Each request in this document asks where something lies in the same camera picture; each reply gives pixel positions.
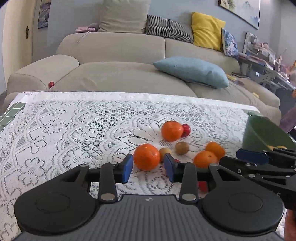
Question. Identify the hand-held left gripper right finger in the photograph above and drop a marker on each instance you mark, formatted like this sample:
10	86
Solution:
168	168

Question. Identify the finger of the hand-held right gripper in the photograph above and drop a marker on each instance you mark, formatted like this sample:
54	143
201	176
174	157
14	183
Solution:
240	166
253	156

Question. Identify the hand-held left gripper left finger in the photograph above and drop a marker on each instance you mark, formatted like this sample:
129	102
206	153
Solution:
128	168

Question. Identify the large orange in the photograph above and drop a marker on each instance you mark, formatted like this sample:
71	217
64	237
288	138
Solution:
146	157
171	131

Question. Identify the brown round fruit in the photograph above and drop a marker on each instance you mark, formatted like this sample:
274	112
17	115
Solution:
182	147

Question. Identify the green plastic bowl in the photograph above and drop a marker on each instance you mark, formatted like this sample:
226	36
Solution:
259	132

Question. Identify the small orange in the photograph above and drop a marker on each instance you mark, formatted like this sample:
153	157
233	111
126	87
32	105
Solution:
215	148

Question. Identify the tan round fruit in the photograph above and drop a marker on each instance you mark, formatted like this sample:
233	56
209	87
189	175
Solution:
165	152

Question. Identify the yellow fruit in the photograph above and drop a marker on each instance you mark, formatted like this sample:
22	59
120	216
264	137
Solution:
278	147

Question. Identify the small red round fruit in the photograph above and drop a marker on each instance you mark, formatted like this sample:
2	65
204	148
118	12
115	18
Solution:
203	186

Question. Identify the white lace tablecloth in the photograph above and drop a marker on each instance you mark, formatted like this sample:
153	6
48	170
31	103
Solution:
69	139

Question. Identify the magazine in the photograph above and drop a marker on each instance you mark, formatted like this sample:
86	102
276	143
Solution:
235	77

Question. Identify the grey cluttered desk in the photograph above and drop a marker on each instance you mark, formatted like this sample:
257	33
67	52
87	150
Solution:
263	67

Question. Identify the beige sofa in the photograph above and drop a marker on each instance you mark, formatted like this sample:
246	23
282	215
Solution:
115	74

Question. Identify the light blue cushion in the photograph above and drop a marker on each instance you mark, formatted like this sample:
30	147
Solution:
192	70

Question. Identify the small red ball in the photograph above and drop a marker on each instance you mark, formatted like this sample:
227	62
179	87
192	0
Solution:
51	84

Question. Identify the blue floral cushion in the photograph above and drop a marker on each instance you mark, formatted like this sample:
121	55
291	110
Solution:
230	42

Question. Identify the yellow cushion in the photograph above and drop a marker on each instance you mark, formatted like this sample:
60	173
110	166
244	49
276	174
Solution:
207	31

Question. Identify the grey striped cushion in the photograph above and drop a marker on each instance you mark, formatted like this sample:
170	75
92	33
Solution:
168	27

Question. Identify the pink flat case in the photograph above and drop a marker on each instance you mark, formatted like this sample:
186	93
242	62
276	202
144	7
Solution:
85	29

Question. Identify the framed landscape painting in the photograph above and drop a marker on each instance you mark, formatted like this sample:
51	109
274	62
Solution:
242	9

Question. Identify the beige cushion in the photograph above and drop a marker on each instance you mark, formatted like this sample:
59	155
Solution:
124	16

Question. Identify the dark wall cross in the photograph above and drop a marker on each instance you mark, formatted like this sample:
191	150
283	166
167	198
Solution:
27	31

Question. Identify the blue wall poster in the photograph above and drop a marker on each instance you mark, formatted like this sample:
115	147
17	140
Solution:
44	14

